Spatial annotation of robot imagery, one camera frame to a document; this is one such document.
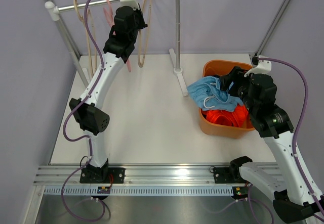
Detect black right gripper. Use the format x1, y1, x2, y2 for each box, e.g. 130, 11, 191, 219
219, 66, 258, 115

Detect light blue shorts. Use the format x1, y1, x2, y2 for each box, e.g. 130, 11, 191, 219
187, 76, 244, 112

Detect tan wooden hanger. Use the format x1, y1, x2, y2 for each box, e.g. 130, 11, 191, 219
137, 0, 152, 68

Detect pink plastic hanger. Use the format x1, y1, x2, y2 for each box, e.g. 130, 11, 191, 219
103, 0, 132, 73

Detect orange shorts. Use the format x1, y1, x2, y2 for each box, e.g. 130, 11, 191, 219
206, 105, 248, 127

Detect beige wooden hanger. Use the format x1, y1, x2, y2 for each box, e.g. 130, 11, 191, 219
73, 0, 98, 78

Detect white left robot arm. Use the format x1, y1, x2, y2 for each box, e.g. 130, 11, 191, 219
69, 6, 148, 183

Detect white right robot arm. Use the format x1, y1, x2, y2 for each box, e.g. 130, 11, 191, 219
220, 66, 323, 223

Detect orange plastic basket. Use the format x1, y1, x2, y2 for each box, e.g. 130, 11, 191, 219
198, 60, 255, 139

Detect white metal clothes rack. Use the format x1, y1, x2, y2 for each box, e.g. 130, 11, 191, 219
45, 0, 188, 97

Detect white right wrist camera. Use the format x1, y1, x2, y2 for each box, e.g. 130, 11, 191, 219
244, 56, 272, 77

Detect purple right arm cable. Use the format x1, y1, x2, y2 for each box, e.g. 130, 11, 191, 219
258, 57, 324, 219

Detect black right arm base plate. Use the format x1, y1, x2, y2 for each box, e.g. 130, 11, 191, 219
212, 167, 246, 184

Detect aluminium mounting rail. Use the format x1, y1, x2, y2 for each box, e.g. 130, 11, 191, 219
32, 163, 229, 186

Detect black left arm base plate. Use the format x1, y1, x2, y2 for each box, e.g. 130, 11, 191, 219
79, 167, 125, 184

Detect slotted grey cable duct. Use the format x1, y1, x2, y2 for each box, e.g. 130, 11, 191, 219
43, 185, 233, 196

